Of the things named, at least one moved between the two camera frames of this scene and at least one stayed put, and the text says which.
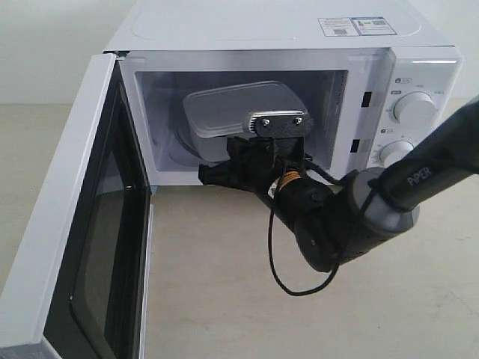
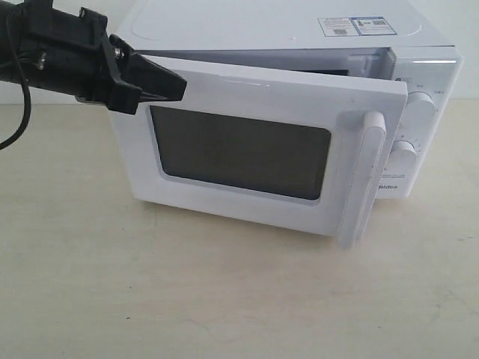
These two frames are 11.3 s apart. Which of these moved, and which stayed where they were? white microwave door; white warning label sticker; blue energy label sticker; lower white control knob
Moved: white microwave door
Stayed: lower white control knob; blue energy label sticker; white warning label sticker
